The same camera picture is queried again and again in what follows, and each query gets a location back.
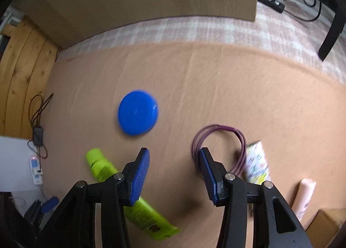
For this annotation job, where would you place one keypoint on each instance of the black power strip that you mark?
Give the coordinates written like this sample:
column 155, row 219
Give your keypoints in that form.
column 270, row 1

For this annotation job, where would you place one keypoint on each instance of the cardboard box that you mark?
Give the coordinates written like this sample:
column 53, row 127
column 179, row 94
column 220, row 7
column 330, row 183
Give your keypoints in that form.
column 324, row 223

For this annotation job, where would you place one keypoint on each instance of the grey power adapter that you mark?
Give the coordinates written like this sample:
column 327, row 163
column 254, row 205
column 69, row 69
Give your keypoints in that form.
column 37, row 136

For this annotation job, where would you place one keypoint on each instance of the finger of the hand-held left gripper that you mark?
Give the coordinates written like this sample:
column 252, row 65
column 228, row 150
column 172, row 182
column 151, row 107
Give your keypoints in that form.
column 50, row 203
column 32, row 211

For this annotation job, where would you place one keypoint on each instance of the brown blanket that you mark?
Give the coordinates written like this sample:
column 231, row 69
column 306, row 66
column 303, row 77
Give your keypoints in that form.
column 189, row 88

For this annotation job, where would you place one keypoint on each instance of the pink small bottle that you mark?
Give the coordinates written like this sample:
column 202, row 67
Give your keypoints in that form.
column 304, row 196

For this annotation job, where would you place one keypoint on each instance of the plaid blanket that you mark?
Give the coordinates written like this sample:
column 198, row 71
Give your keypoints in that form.
column 189, row 29

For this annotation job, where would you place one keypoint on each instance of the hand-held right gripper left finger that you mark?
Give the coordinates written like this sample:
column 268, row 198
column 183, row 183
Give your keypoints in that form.
column 139, row 177

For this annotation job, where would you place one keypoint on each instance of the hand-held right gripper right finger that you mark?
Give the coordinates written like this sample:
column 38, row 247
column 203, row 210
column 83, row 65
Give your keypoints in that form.
column 208, row 175

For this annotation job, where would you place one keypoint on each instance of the white side table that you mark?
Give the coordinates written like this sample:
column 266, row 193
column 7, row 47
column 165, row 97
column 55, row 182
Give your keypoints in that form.
column 13, row 164

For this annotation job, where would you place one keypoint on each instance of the white small device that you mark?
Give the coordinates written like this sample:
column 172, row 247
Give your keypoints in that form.
column 35, row 165

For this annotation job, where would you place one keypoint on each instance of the patterned tissue pack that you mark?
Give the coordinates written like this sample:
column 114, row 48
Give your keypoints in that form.
column 256, row 164

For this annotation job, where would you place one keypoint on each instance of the blue round lid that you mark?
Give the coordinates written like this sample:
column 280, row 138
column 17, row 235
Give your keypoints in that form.
column 137, row 117

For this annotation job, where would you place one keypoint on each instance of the green tube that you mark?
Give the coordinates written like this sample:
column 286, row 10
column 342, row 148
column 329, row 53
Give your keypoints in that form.
column 104, row 168

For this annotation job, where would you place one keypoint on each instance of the wooden headboard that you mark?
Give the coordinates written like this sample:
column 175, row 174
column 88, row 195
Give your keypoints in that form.
column 24, row 75

